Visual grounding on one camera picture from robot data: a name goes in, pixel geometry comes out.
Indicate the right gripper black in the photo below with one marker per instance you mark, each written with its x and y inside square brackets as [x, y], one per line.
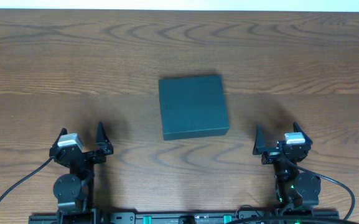
[275, 155]

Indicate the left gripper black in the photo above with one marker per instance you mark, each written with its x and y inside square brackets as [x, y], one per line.
[86, 154]

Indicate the dark green box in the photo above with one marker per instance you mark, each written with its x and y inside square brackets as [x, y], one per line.
[193, 107]

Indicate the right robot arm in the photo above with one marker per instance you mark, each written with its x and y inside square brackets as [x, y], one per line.
[295, 190]

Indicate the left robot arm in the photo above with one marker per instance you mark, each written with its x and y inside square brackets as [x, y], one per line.
[74, 190]

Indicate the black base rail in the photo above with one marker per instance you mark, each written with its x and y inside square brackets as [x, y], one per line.
[149, 218]

